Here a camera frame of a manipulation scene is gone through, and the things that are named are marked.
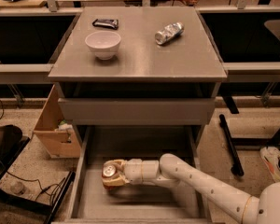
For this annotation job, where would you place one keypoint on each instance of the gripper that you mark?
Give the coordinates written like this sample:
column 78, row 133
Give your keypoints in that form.
column 133, row 170

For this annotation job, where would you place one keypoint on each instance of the red coke can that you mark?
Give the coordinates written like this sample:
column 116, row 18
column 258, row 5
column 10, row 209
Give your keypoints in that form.
column 109, row 174

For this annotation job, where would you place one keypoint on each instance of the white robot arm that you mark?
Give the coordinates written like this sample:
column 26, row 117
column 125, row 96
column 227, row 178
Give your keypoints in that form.
column 170, row 170

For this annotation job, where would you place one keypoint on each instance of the open grey middle drawer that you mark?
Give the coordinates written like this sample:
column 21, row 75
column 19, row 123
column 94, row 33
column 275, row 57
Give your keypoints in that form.
column 91, row 203

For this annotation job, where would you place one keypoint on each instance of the closed grey top drawer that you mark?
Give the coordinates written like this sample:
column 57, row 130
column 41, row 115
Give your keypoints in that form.
column 116, row 111

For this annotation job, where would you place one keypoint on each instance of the grey drawer cabinet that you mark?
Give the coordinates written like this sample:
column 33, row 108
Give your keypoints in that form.
column 186, row 67

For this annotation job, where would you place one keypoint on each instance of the crushed silver blue can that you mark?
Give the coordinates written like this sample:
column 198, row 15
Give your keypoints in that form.
column 169, row 32

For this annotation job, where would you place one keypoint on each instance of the cardboard box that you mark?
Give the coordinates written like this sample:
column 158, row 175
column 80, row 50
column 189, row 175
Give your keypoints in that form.
column 56, row 135

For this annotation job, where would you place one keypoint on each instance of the black metal leg bar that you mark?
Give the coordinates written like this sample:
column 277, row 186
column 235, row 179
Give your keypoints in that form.
column 236, row 168

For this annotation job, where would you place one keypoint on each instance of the dark brown bag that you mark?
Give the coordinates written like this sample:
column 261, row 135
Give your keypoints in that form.
column 10, row 136

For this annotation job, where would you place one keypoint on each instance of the white ceramic bowl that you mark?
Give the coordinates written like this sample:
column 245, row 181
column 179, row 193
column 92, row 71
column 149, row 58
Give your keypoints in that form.
column 103, row 44

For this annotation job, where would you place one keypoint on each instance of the black snack bar wrapper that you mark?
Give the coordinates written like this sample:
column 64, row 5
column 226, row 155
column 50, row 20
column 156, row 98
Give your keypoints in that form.
column 105, row 23

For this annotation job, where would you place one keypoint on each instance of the white orange sneaker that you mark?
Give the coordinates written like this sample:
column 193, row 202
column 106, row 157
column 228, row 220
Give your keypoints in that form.
column 271, row 158

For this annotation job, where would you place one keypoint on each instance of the black frame stand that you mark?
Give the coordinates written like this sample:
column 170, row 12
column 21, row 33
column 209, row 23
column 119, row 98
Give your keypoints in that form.
column 29, row 194

